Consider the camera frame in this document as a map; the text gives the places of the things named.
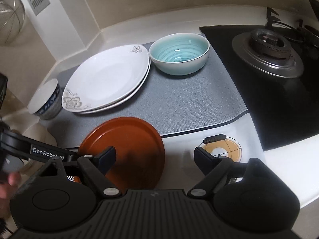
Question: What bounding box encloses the orange round plate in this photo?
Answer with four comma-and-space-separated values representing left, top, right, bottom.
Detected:
78, 117, 165, 193

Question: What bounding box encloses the person's left hand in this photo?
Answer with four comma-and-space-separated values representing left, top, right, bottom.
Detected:
0, 172, 21, 218

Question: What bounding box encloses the round yellow sticker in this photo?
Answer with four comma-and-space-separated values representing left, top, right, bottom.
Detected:
199, 134, 242, 162

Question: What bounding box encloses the blue white patterned cup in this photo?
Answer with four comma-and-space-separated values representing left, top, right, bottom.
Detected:
27, 78, 62, 120

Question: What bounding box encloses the lower white square plate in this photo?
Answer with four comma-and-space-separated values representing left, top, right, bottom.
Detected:
77, 59, 152, 115

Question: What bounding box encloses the grey counter mat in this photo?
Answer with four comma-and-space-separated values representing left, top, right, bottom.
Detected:
40, 48, 248, 148

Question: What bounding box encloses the white floral square plate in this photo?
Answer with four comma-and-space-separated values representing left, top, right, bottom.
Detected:
62, 44, 150, 112

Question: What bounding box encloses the teal glazed bowl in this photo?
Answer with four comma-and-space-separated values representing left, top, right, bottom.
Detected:
149, 33, 210, 76

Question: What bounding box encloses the silver gas burner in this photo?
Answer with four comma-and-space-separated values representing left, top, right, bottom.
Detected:
232, 29, 304, 79

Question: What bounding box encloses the metal wire strainer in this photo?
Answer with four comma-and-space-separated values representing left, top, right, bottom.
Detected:
1, 0, 25, 45

